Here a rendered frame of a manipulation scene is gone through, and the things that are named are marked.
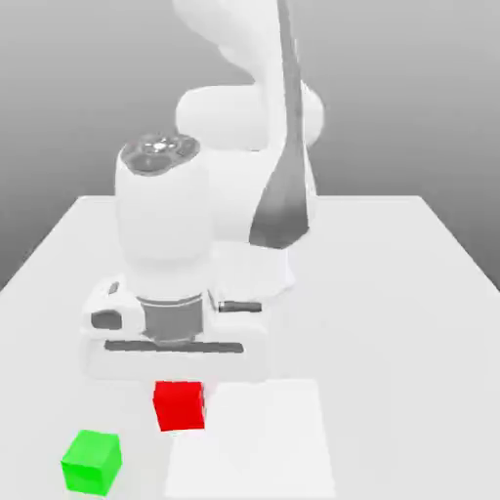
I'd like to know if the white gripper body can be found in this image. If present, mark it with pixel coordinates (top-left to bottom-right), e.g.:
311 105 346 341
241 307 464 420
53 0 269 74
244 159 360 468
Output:
79 317 271 384

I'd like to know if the small red cube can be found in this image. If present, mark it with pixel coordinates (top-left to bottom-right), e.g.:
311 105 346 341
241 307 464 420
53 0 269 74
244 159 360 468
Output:
152 380 207 433

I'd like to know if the small green cube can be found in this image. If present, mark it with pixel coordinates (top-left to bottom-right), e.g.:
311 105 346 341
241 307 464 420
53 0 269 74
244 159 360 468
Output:
61 429 123 498

